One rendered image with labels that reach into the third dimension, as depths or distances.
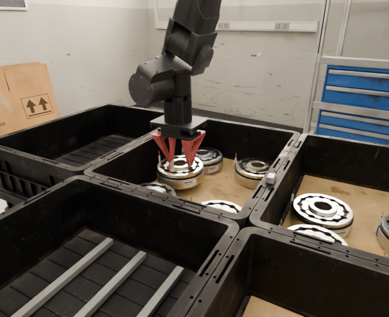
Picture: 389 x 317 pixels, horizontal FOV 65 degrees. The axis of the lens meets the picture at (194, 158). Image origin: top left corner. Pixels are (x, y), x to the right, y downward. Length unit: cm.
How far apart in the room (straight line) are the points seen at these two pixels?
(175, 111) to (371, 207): 43
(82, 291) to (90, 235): 12
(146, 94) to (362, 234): 44
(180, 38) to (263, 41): 303
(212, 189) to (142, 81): 28
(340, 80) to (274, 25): 124
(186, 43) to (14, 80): 284
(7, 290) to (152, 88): 36
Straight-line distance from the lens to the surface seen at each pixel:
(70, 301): 47
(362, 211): 68
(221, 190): 67
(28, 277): 53
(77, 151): 92
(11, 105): 327
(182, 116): 60
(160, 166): 66
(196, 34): 53
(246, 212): 43
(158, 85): 53
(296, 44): 344
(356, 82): 246
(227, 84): 382
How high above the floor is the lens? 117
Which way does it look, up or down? 24 degrees down
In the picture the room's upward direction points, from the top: straight up
